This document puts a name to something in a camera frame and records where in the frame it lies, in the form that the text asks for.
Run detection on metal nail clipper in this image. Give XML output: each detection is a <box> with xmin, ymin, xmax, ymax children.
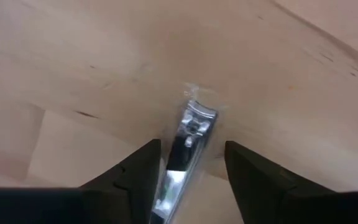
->
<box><xmin>150</xmin><ymin>83</ymin><xmax>226</xmax><ymax>224</ymax></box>

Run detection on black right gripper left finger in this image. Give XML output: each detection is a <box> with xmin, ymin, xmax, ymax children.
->
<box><xmin>79</xmin><ymin>139</ymin><xmax>162</xmax><ymax>224</ymax></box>

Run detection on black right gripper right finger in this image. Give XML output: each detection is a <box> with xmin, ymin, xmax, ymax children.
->
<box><xmin>224</xmin><ymin>140</ymin><xmax>335</xmax><ymax>224</ymax></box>

